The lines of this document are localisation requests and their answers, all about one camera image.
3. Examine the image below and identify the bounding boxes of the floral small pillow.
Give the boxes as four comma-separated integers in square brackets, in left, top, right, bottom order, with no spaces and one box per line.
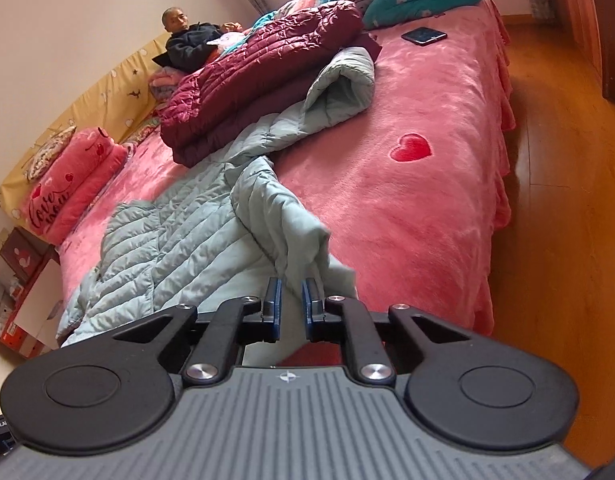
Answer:
[24,125,76,182]

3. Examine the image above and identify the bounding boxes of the person in dark jacket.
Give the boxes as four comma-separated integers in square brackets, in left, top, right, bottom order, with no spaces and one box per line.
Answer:
[152,6,243,74]

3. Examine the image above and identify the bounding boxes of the light green down jacket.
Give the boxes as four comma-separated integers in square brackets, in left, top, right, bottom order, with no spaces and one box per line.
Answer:
[58,47,375,365]

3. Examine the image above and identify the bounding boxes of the dark red gift box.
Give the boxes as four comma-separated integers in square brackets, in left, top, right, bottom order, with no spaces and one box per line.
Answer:
[0,228,49,284]

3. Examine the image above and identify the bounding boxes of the folded pink grey blankets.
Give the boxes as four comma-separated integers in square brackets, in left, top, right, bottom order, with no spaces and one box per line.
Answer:
[148,67,187,102]

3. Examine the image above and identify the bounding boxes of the black smartphone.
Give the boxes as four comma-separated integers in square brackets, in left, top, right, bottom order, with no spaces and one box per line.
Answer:
[402,27,447,47]

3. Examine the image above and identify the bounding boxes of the maroon folded down jacket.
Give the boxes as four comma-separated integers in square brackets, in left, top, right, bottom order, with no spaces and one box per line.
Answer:
[158,0,381,168]

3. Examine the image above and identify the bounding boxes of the pink plush bed cover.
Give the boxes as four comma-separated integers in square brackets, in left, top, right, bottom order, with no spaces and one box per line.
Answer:
[56,0,518,369]

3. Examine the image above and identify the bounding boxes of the red shoe box stack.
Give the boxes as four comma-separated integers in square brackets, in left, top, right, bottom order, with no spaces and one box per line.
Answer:
[0,322,50,359]

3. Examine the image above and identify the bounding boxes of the pink love you blanket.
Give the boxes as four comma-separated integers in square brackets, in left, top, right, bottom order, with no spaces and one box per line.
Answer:
[22,128,129,246]

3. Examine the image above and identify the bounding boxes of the yellow padded headboard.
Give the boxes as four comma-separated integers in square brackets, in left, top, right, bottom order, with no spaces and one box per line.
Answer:
[0,34,167,226]

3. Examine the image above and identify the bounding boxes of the white bedside cabinet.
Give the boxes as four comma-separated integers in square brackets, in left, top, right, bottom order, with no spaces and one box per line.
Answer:
[14,258,64,350]

